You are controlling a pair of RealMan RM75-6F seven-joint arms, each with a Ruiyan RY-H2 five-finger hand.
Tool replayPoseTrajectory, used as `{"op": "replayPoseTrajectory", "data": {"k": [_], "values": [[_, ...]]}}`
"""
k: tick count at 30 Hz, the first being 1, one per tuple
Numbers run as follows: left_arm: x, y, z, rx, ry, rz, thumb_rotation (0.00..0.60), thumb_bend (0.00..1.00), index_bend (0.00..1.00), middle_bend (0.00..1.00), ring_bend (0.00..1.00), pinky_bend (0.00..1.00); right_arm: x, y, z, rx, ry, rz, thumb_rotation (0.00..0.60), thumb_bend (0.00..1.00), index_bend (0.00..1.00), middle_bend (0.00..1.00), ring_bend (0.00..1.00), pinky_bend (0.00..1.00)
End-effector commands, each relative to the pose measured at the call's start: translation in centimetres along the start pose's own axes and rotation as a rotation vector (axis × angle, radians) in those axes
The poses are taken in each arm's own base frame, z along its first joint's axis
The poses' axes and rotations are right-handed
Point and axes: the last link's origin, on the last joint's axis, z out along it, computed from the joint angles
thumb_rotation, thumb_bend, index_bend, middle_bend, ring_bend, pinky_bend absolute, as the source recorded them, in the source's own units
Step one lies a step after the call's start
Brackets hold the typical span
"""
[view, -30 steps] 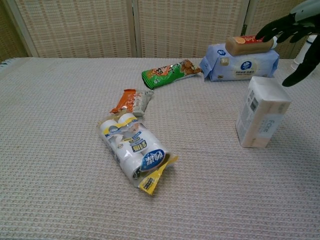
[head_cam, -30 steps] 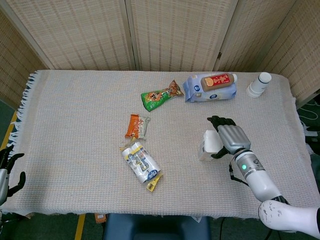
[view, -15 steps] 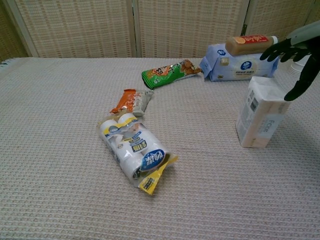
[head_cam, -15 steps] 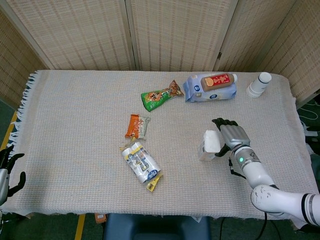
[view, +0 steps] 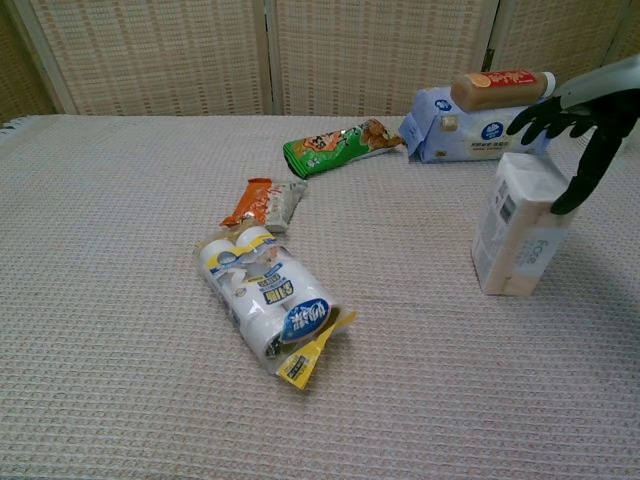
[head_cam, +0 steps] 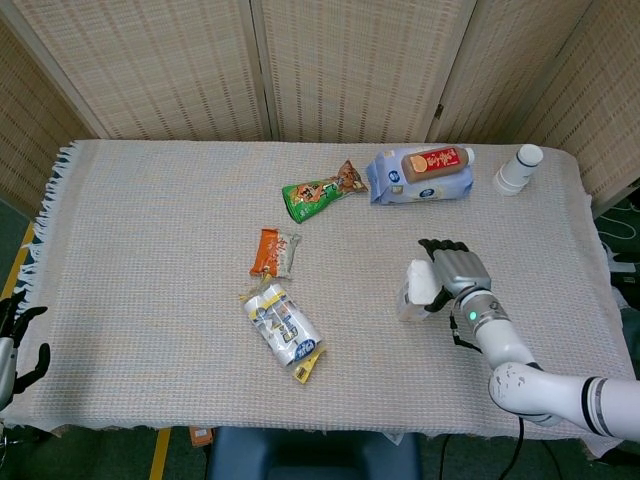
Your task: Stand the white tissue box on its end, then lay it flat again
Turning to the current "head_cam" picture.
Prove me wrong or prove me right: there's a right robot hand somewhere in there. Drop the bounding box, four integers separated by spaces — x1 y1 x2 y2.
417 238 494 314

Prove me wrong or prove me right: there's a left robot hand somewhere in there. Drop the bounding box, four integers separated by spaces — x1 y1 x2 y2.
0 292 51 411

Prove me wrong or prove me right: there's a pink facial tissue pack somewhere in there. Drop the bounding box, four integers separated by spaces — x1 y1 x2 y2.
396 258 444 323

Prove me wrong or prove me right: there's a blue tissue pack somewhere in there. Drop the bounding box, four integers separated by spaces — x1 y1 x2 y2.
365 147 475 206

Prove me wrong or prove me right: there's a red label milk tea bottle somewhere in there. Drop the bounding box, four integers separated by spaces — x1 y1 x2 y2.
401 145 476 184

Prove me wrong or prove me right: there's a stack of white paper cups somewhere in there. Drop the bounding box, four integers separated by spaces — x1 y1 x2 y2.
492 143 545 197

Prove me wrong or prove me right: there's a beige woven tablecloth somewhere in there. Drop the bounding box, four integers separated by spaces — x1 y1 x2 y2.
2 138 639 459

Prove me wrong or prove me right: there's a green snack bag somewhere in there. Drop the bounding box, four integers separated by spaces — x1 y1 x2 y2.
281 159 369 225

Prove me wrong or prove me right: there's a white toilet roll pack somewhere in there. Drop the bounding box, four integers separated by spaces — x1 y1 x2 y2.
238 280 326 385

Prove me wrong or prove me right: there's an orange snack bar wrapper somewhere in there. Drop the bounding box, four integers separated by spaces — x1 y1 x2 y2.
249 228 303 280

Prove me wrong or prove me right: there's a dark blue chair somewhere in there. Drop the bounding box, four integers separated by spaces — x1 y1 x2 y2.
207 426 424 480

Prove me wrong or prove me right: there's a woven folding screen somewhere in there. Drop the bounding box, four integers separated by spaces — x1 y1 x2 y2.
0 0 640 211

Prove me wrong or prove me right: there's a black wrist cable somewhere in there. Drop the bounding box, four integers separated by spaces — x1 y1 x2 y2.
448 312 484 354

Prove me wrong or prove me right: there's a white cable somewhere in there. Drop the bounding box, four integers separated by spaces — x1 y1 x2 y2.
599 197 640 241

